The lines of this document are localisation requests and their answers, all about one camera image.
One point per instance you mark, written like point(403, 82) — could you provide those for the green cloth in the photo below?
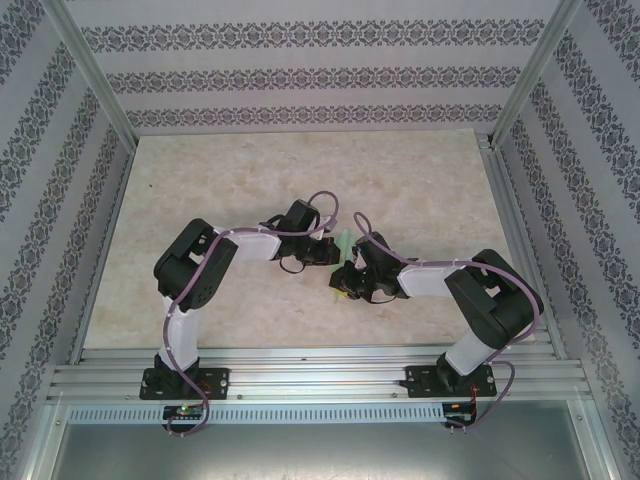
point(346, 245)

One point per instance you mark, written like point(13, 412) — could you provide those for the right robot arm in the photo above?
point(490, 300)

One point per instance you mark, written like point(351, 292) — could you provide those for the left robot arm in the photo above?
point(195, 270)

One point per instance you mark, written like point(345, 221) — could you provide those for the grey metal sheet panel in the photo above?
point(320, 450)

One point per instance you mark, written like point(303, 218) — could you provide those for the aluminium mounting rail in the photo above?
point(310, 375)

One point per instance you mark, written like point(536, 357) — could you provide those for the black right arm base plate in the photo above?
point(415, 382)

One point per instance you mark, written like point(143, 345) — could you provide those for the aluminium side rail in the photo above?
point(502, 200)
point(113, 210)

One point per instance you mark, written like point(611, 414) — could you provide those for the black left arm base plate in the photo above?
point(217, 382)

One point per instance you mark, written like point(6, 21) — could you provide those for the aluminium frame post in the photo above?
point(536, 65)
point(90, 65)

